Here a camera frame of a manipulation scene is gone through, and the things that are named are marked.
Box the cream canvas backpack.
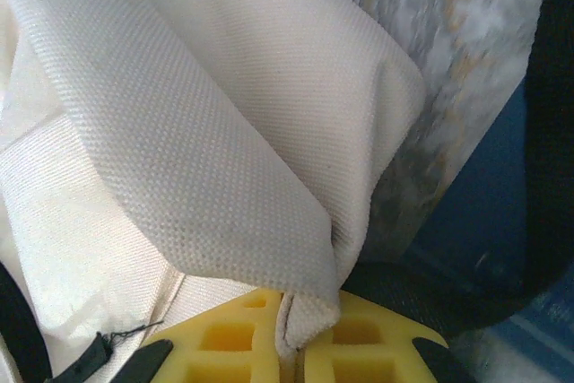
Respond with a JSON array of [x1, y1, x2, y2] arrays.
[[0, 0, 574, 383]]

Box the blue hardcover book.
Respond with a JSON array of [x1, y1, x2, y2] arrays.
[[401, 82, 546, 308]]

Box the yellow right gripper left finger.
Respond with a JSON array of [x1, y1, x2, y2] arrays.
[[129, 288, 284, 383]]

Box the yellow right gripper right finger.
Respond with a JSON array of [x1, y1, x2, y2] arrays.
[[293, 289, 470, 383]]

